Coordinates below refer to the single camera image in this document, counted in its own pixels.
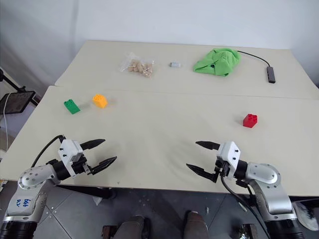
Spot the green toy brick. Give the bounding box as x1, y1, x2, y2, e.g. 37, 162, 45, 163
63, 99, 81, 115

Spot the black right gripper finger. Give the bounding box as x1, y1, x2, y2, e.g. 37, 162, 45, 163
186, 163, 218, 183
195, 140, 221, 151

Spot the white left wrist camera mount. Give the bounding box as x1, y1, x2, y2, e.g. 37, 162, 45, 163
57, 139, 84, 178

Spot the dark grey usb hub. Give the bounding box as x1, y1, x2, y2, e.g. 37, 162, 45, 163
265, 65, 277, 84

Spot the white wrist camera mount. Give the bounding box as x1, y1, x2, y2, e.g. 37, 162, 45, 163
216, 141, 242, 180
57, 139, 84, 178

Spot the green crumpled cloth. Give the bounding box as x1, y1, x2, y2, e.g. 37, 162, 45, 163
193, 47, 242, 78

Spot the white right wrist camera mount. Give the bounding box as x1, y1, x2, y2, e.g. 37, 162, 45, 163
216, 141, 242, 180

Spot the black tablet on stand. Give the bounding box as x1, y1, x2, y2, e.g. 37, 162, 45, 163
0, 90, 37, 116

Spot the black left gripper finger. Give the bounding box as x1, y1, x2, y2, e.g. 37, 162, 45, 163
80, 138, 106, 151
87, 156, 118, 175

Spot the white cable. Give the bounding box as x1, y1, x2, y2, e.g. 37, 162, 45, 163
2, 92, 11, 151

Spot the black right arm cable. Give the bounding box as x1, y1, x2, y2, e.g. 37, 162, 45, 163
220, 175, 271, 239

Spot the red toy brick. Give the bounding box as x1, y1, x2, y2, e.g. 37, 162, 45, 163
242, 114, 259, 128

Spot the black usb hub cable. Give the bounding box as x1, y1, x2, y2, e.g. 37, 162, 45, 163
236, 50, 270, 67

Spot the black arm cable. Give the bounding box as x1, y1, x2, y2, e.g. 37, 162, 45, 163
30, 134, 66, 169
220, 175, 271, 239

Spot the clear bag of wooden pegs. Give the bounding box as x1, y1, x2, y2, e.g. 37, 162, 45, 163
118, 51, 156, 80

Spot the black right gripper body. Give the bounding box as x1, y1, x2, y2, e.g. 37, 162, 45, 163
213, 159, 230, 178

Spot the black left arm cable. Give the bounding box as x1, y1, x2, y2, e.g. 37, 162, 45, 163
30, 134, 66, 169

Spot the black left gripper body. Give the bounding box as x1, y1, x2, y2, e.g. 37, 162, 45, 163
70, 154, 91, 176

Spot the orange toy brick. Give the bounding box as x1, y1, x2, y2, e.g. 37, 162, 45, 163
92, 94, 108, 109

